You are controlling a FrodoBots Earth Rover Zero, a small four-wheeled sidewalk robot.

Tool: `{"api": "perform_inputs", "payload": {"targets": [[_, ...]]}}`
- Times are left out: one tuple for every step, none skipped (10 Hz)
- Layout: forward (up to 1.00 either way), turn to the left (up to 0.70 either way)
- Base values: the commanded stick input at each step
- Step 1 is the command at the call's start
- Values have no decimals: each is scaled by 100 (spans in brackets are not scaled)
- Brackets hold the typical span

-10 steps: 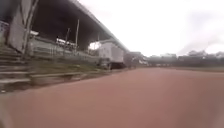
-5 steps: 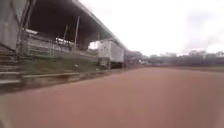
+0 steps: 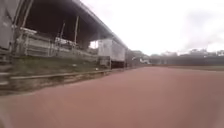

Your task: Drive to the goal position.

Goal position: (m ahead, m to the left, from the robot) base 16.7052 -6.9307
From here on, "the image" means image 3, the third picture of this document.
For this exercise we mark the grass field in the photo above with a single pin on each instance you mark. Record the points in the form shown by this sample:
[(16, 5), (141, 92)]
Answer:
[(206, 67)]

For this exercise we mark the white shelter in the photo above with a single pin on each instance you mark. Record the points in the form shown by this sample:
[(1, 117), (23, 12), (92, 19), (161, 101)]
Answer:
[(111, 50)]

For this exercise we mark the row of trees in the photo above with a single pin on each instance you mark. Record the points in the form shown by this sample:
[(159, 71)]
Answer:
[(200, 52)]

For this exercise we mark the grass strip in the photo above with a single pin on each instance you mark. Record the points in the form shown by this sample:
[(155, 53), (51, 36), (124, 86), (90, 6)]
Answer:
[(43, 65)]

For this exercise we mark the concrete kerb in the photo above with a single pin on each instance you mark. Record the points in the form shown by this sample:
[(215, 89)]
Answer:
[(50, 75)]

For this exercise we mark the dark fence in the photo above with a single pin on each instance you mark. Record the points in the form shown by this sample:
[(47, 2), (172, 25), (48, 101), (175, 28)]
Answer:
[(193, 61)]

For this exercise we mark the grandstand building with roof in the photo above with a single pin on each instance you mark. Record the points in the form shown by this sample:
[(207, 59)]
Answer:
[(50, 16)]

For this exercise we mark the red running track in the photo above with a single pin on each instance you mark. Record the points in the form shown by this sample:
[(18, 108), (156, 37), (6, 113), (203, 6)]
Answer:
[(133, 100)]

